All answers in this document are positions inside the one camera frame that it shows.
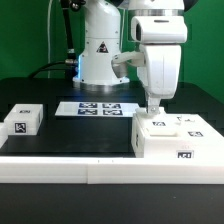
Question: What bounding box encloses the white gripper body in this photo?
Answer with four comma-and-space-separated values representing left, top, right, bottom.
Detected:
137, 45, 181, 99

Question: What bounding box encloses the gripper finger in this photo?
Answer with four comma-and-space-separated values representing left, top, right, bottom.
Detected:
147, 97, 160, 115

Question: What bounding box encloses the white cabinet door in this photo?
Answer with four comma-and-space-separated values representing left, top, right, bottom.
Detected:
174, 114, 222, 138
136, 107, 181, 136

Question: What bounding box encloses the white cabinet body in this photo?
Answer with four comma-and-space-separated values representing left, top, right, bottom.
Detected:
131, 112, 224, 160

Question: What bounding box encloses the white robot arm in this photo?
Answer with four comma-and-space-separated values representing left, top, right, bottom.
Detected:
59, 0, 198, 115

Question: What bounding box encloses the white cabinet top block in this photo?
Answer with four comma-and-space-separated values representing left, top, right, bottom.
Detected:
4, 104, 43, 135

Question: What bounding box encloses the white tag sheet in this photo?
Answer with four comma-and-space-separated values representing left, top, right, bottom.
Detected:
55, 102, 139, 117

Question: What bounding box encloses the white U-shaped fence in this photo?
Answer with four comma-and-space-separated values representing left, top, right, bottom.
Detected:
0, 121, 224, 185

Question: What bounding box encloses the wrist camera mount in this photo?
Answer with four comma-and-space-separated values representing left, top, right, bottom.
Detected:
111, 51, 145, 78

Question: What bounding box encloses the black hose cable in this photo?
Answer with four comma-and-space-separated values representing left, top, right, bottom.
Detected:
27, 0, 80, 80

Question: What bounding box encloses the white cable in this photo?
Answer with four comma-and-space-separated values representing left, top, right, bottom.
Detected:
46, 0, 54, 79

